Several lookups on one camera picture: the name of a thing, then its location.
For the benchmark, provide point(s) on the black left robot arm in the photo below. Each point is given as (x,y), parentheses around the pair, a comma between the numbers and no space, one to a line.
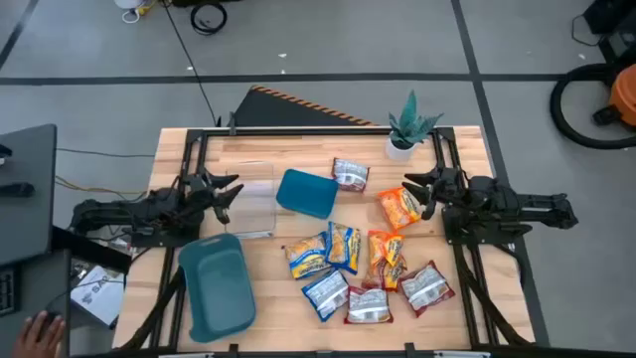
(114,214)

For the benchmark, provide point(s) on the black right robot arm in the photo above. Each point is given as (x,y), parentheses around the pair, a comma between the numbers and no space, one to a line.
(522,204)

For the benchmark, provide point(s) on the clear plastic organizer bin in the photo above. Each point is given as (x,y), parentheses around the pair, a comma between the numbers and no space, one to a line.
(253,204)

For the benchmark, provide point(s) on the red Maruchan ramen pack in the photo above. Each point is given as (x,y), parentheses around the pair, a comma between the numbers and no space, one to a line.
(385,279)
(367,305)
(426,288)
(350,175)

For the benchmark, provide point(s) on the black equipment case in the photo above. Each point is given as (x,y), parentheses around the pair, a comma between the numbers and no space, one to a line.
(613,25)

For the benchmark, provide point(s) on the black aluminium table frame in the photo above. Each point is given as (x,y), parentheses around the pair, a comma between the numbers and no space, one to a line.
(318,131)

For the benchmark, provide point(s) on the white plant pot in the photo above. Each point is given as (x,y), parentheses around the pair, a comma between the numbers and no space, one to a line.
(397,150)

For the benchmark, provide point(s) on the green artificial succulent plant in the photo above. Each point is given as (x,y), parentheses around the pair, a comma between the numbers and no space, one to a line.
(410,122)

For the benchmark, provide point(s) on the black desk gadget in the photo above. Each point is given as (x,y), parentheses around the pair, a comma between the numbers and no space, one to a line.
(17,189)

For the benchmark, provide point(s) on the black keyboard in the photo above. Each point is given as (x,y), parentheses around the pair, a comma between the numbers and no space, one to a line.
(7,291)

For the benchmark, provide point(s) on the blue Maruchan ramen pack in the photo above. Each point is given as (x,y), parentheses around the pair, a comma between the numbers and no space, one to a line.
(325,294)
(344,246)
(303,256)

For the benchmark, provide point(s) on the small teal plastic bin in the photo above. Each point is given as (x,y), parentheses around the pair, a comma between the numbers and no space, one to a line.
(308,194)

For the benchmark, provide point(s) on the orange Maruchan ramen pack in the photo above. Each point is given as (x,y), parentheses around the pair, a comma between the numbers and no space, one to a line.
(397,209)
(382,246)

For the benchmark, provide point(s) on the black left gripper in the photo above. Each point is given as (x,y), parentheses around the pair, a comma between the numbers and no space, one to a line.
(196,194)

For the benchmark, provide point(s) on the orange shop vacuum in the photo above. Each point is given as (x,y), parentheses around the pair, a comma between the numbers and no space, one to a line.
(623,97)

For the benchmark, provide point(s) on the black mat with orange-striped edge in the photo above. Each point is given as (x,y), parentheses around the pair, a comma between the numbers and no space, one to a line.
(278,112)

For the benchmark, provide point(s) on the white cardboard box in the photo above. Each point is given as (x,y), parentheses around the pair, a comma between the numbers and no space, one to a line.
(97,296)

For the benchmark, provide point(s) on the person's hand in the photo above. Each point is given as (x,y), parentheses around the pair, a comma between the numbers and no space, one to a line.
(35,338)

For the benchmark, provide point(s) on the large teal plastic bin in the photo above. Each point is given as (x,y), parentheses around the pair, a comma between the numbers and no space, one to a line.
(218,288)

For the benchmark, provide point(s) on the grey desk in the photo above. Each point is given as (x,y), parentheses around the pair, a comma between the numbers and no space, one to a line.
(25,219)

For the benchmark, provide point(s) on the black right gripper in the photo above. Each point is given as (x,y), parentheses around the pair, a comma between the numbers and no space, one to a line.
(452,189)

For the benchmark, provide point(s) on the orange vacuum cleaner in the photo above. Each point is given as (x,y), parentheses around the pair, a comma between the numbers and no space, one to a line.
(559,119)

